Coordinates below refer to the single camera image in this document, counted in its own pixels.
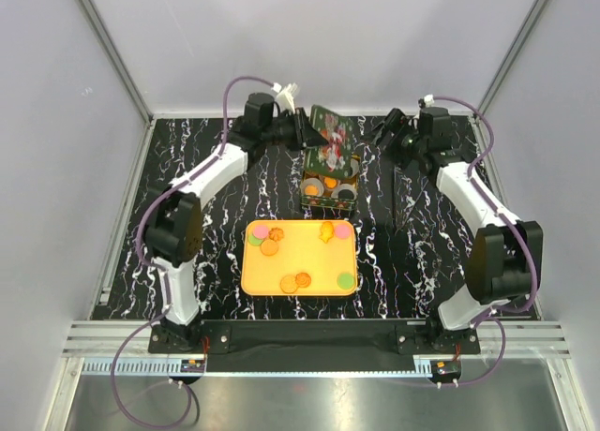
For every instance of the orange swirl butter cookie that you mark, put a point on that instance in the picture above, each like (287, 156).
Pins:
(276, 234)

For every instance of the large round dotted biscuit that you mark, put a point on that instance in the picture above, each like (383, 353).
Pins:
(269, 247)

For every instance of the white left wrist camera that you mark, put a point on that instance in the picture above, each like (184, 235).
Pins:
(285, 96)

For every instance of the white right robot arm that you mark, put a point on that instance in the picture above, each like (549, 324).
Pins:
(503, 272)

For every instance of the black sandwich cookie top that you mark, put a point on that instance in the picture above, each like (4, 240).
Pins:
(346, 194)

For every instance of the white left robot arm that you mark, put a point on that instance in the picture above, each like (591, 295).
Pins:
(172, 228)

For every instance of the orange round scalloped cookie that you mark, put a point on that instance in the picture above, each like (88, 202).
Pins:
(312, 189)

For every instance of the orange swirl cookie lower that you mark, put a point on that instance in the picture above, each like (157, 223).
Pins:
(303, 280)

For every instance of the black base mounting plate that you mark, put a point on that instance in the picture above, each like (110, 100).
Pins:
(265, 347)

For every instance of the orange fish cookie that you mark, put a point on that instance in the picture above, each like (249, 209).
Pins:
(330, 183)

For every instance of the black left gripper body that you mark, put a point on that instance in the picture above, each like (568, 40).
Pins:
(288, 132)

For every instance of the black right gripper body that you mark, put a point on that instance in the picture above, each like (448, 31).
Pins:
(405, 135)

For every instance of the white paper cupcake liner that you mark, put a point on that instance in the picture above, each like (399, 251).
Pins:
(323, 186)
(343, 186)
(312, 180)
(355, 167)

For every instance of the green sandwich cookie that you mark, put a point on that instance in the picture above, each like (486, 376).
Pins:
(253, 240)
(346, 281)

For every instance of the orange chick cookie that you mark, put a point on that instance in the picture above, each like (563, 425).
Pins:
(327, 231)

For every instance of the green sandwich cookie right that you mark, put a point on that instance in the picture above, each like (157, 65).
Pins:
(346, 281)

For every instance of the round dotted biscuit lower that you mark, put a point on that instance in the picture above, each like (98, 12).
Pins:
(288, 284)

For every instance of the gold tin lid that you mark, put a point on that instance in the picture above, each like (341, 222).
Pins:
(333, 159)

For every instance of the yellow plastic tray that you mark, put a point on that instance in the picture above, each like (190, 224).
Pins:
(300, 251)

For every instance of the pink sandwich cookie right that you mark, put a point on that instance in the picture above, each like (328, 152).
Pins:
(343, 231)

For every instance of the pink sandwich cookie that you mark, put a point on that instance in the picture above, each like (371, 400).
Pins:
(261, 232)
(343, 231)

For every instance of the green christmas cookie tin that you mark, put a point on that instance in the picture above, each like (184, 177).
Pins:
(325, 200)

